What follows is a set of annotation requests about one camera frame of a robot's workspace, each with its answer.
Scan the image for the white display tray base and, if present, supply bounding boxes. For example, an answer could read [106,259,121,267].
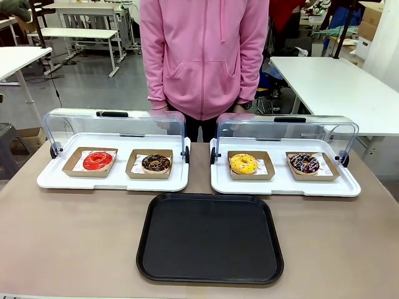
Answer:
[209,136,362,197]
[36,132,191,192]

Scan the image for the red glazed donut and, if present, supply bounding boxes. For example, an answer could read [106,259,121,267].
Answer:
[82,151,113,172]

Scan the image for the black trousers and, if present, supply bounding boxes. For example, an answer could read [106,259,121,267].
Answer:
[183,108,221,143]

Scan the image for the white printed paper liner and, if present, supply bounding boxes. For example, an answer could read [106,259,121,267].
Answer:
[73,150,118,171]
[288,153,333,176]
[132,154,172,174]
[229,157,269,175]

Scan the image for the grey metal stool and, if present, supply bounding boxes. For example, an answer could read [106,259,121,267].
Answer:
[0,122,20,181]

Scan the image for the black vertical pole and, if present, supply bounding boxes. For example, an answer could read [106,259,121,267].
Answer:
[29,0,47,50]
[333,0,355,60]

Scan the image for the clear plastic dome lid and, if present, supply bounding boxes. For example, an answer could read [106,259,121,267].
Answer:
[42,108,187,157]
[216,113,360,163]

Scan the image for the low white desk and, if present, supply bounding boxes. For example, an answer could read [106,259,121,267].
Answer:
[27,27,120,78]

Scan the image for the chocolate glazed donut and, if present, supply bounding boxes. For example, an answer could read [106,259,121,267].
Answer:
[141,153,172,174]

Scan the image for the person in blue top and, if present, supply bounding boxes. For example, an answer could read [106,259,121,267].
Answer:
[329,0,364,32]

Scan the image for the stacked brown cardboard boxes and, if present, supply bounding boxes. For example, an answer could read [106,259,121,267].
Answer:
[358,1,387,43]

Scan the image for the large white table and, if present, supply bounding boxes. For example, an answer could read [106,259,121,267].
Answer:
[269,55,399,163]

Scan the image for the person left forearm pink sleeve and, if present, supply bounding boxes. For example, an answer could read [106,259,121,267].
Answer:
[237,46,267,105]

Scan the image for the yellow glazed donut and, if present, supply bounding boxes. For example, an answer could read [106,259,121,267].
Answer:
[229,153,259,175]

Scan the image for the person right forearm pink sleeve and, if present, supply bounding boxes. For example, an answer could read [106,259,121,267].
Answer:
[142,43,171,110]

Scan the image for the black plastic serving tray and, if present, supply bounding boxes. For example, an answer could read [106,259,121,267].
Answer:
[135,192,285,284]

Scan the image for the tall white desk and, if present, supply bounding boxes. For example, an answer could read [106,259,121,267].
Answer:
[42,2,138,57]

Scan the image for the dark purple sprinkled donut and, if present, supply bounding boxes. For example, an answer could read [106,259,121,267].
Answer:
[289,153,320,174]

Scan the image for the white storage box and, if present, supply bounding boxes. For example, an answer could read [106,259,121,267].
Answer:
[355,36,373,62]

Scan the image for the small white table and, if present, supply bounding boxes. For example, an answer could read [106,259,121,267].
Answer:
[0,46,53,113]

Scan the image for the person in pink hoodie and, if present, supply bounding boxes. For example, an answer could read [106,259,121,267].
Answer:
[139,0,271,121]

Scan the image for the person in red top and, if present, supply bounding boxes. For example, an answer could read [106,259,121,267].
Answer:
[269,0,308,34]

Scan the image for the black office chair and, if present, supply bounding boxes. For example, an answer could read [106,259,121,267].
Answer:
[279,36,313,57]

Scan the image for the brown cardboard food tray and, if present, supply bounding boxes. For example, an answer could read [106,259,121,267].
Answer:
[125,148,174,181]
[61,146,119,178]
[226,150,276,181]
[286,151,340,183]

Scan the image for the cardboard box on floor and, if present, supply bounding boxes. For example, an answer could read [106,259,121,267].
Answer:
[11,126,46,153]

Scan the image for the thin black hanging cable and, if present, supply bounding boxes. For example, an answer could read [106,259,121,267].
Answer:
[49,57,62,105]

